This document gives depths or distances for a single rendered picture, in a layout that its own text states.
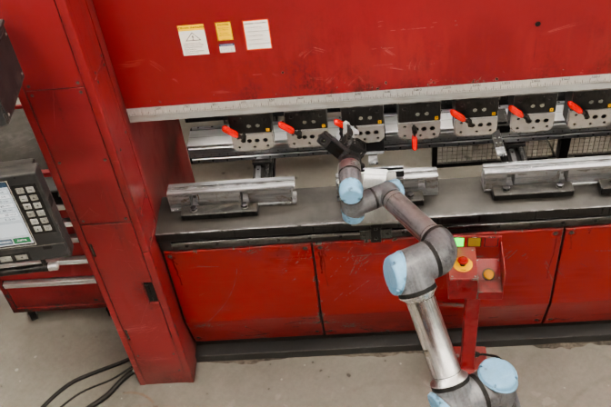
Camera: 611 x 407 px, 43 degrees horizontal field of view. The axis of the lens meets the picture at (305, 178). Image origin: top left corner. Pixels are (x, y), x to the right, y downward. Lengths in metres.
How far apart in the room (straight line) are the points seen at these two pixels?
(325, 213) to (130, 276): 0.80
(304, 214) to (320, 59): 0.68
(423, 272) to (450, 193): 0.86
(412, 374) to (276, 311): 0.68
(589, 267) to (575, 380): 0.56
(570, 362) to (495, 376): 1.33
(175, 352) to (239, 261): 0.57
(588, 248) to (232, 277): 1.42
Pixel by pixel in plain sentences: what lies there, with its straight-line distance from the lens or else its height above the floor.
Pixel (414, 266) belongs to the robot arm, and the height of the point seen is 1.30.
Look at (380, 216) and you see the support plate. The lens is 2.81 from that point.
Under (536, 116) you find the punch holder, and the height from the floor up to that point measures 1.24.
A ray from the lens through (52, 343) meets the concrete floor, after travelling 4.03.
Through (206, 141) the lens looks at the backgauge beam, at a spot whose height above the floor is 0.99.
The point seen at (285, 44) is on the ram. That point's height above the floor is 1.62.
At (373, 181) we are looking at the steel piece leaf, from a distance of 2.94.
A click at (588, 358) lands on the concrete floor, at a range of 3.74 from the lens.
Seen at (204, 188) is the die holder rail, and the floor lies 0.97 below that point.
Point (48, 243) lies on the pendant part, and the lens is 2.54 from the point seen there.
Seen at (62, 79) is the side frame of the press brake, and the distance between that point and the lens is 2.53.
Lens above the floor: 3.01
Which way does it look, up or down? 42 degrees down
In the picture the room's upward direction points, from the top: 7 degrees counter-clockwise
